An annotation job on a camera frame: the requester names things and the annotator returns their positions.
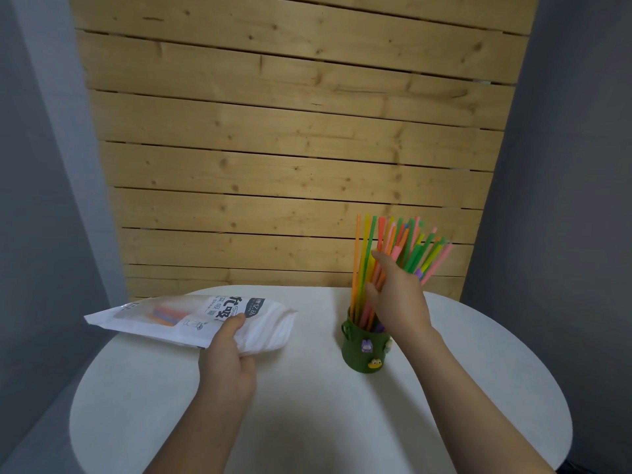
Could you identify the person's right hand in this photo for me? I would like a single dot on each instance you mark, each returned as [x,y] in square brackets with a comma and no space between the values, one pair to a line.
[402,306]

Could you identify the person's left forearm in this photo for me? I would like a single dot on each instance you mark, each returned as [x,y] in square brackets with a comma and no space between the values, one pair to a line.
[197,439]

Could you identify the wooden plank panel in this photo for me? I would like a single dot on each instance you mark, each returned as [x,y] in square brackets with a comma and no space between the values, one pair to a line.
[296,143]

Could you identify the person's right forearm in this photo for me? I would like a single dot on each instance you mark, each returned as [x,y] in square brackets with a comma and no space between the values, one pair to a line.
[469,414]

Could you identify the person's left hand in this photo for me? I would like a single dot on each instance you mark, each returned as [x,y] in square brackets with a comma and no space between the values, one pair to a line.
[227,370]

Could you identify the bundle of colourful straws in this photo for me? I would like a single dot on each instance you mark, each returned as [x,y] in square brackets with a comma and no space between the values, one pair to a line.
[363,261]
[168,314]

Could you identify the white plastic straw packet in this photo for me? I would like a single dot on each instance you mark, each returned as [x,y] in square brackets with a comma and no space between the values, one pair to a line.
[266,330]

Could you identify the dark green cup with charms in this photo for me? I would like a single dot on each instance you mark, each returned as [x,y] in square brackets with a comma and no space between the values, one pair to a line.
[355,357]

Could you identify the black trash bin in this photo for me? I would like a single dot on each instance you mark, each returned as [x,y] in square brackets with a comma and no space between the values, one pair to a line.
[602,468]

